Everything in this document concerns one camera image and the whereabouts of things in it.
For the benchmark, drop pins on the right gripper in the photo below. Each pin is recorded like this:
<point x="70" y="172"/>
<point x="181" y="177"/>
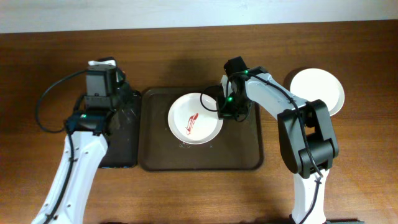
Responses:
<point x="228" y="112"/>

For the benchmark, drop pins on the cream plate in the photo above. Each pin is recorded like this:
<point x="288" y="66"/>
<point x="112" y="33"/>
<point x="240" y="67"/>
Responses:
<point x="317" y="84"/>

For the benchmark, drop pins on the pinkish white plate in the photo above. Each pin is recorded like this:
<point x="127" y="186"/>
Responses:
<point x="190" y="121"/>

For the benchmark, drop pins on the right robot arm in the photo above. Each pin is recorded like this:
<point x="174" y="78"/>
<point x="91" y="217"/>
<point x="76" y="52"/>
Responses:
<point x="307" y="139"/>

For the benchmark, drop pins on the large brown tray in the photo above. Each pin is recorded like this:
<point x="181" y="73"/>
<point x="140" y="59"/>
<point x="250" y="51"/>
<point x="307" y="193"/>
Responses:
<point x="238" y="146"/>

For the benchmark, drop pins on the small black tray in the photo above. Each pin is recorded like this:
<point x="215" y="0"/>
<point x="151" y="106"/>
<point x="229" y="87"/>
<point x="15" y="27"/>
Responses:
<point x="123" y="136"/>

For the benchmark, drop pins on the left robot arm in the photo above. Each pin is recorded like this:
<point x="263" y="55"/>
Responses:
<point x="102" y="132"/>

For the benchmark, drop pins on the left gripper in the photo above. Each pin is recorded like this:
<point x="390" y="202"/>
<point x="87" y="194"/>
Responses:
<point x="125" y="90"/>

